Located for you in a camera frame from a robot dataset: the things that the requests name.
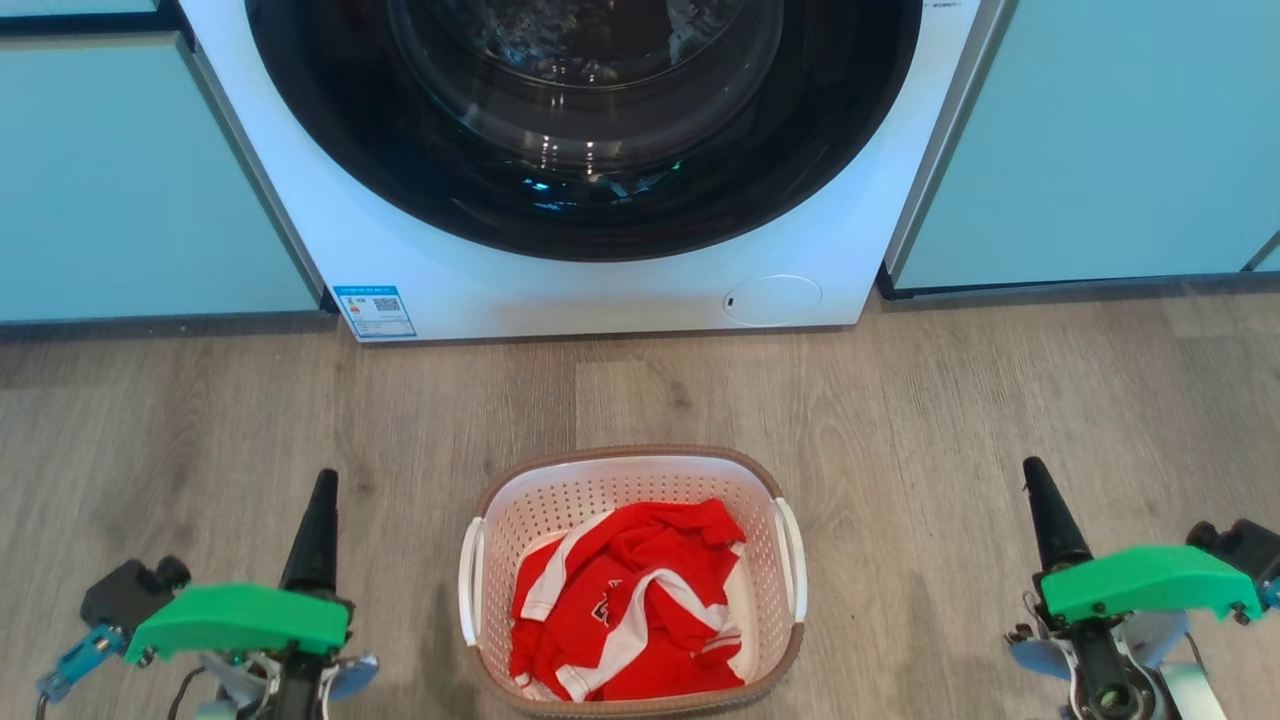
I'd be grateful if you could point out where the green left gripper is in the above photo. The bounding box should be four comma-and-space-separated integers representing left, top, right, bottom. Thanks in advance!
124, 468, 352, 666

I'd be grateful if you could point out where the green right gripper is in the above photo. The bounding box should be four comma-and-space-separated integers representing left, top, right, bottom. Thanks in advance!
1021, 456, 1264, 624

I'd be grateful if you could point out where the white perforated plastic laundry basket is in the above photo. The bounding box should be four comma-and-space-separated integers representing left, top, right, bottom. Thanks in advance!
458, 445, 809, 719

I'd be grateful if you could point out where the blue energy label sticker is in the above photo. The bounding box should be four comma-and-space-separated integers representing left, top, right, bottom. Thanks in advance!
332, 285, 419, 342

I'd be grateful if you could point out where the red and white garment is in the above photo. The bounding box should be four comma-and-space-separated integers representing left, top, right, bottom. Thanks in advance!
508, 498, 749, 703

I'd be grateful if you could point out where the round white filter cover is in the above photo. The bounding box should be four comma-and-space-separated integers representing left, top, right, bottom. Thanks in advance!
721, 274, 824, 328

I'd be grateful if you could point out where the white front-load washing machine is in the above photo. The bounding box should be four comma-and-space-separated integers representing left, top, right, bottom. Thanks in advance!
178, 0, 1007, 344

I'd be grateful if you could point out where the black round washing machine door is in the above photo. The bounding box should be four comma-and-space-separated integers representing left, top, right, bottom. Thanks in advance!
244, 0, 924, 264

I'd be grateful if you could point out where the light teal cabinet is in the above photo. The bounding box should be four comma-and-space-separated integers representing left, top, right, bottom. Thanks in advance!
884, 0, 1280, 300
0, 30, 327, 327

